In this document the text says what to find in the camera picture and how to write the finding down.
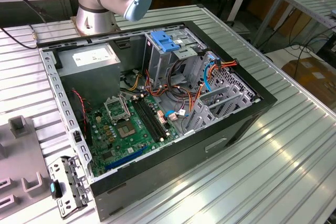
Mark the blue plastic drive latch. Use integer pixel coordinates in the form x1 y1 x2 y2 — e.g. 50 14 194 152
151 30 182 53

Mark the black RAM slot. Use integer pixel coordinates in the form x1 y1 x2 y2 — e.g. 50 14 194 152
132 100 161 143
141 97 169 138
135 99 164 141
138 98 166 140

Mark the thin metal locking lever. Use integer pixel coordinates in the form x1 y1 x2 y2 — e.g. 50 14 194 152
120 93 133 122

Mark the metal card retention bracket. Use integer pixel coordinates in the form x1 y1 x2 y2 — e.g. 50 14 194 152
46 155 91 220

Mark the black cable with metal plug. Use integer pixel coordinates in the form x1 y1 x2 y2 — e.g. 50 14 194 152
0 24 39 50

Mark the teal black latch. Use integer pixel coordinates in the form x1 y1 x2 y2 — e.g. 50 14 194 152
48 179 64 200

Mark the orange red power wire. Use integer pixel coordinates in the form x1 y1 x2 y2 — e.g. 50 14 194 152
214 58 238 70

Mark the slatted metal side table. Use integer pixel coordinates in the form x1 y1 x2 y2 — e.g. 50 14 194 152
253 0 336 48

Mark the grey power supply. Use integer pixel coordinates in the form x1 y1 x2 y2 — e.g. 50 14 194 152
56 42 122 105

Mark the multicolour power wire bundle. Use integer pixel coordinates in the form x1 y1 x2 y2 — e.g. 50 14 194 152
119 68 208 120

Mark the large brown cardboard box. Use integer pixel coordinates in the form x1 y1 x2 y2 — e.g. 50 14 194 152
281 56 336 105

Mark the blue data wire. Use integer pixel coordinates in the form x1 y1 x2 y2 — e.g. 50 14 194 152
166 52 220 119

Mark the grey metal disk bay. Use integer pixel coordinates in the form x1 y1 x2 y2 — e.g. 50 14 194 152
183 50 263 134

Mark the grey parts rack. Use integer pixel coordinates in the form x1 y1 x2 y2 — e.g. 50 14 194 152
0 115 52 224

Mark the black PC case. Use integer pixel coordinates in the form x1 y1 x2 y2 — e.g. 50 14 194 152
36 20 278 222

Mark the blue expansion slot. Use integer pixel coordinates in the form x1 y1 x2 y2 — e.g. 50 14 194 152
104 145 144 172

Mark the grey optical drive cage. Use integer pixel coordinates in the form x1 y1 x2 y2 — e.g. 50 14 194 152
143 27 208 90

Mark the CPU socket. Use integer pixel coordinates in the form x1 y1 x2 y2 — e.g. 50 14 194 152
115 119 138 141

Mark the metal socket cover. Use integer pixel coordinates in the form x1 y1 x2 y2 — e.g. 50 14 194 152
103 94 131 125

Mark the black wire bundle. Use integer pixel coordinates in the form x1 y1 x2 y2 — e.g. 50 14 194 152
167 60 191 92

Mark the red black fan wire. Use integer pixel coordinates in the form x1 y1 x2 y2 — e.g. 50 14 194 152
71 89 89 132

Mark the green motherboard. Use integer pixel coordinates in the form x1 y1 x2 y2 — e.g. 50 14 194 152
85 93 182 179

